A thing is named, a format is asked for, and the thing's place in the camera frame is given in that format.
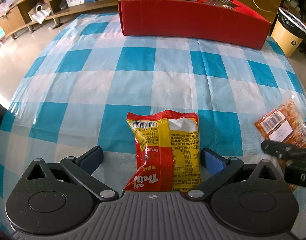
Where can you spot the yellow trash bin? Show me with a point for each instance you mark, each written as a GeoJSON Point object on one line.
{"type": "Point", "coordinates": [288, 32]}

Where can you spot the red cardboard box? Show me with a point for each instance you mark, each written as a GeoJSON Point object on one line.
{"type": "Point", "coordinates": [194, 19]}

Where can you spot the red yellow snack packet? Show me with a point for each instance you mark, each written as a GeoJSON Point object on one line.
{"type": "Point", "coordinates": [167, 151]}

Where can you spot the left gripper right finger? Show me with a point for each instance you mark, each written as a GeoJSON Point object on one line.
{"type": "Point", "coordinates": [221, 170]}

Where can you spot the orange bread snack packet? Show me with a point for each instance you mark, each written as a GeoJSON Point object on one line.
{"type": "Point", "coordinates": [283, 124]}

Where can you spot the white crumpled bag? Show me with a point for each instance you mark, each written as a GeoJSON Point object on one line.
{"type": "Point", "coordinates": [39, 13]}

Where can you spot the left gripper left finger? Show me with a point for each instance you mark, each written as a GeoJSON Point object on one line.
{"type": "Point", "coordinates": [80, 171]}

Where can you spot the blue white checkered cloth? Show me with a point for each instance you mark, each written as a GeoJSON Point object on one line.
{"type": "Point", "coordinates": [72, 89]}

